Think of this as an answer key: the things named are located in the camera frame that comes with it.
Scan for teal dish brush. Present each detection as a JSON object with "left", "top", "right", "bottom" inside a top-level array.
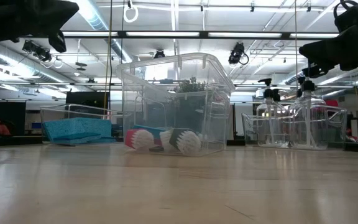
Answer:
[{"left": 132, "top": 124, "right": 175, "bottom": 152}]

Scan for black overhead frame beam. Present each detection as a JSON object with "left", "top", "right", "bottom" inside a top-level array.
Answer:
[{"left": 61, "top": 29, "right": 341, "bottom": 40}]

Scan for black monitor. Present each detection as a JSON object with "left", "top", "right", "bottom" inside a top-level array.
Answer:
[{"left": 65, "top": 91, "right": 110, "bottom": 109}]

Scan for black ceiling spotlights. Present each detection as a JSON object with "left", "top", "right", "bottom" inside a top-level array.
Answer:
[{"left": 22, "top": 39, "right": 53, "bottom": 63}]

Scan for clear plastic bin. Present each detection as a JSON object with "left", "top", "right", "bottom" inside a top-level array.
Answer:
[
  {"left": 40, "top": 103, "right": 133, "bottom": 146},
  {"left": 242, "top": 105, "right": 348, "bottom": 150}
]

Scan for dark grey dish brush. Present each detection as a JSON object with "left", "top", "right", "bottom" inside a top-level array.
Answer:
[{"left": 168, "top": 128, "right": 203, "bottom": 156}]

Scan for potted green plant white flowers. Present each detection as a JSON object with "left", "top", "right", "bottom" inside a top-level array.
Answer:
[{"left": 166, "top": 77, "right": 220, "bottom": 131}]

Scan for clear rectangular plastic tub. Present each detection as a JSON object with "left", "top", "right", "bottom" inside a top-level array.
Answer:
[{"left": 116, "top": 52, "right": 236, "bottom": 157}]

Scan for white cable loop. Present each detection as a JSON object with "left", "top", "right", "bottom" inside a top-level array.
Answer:
[{"left": 122, "top": 3, "right": 139, "bottom": 24}]

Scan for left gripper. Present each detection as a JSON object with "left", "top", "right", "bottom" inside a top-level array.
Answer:
[{"left": 0, "top": 0, "right": 80, "bottom": 54}]

